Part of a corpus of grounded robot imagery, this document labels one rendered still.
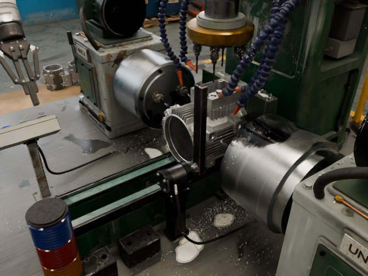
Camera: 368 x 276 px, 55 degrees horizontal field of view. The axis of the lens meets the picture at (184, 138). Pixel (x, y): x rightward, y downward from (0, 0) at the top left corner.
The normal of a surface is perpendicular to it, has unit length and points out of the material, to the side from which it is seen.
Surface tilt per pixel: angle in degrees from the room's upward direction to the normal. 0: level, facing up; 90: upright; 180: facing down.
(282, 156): 32
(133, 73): 43
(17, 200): 0
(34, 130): 54
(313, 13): 90
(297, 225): 90
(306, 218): 90
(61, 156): 0
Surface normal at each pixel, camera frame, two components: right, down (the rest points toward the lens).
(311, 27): -0.82, 0.31
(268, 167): -0.63, -0.29
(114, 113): 0.58, 0.44
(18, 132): 0.47, -0.14
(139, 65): -0.39, -0.59
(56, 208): 0.00, -0.84
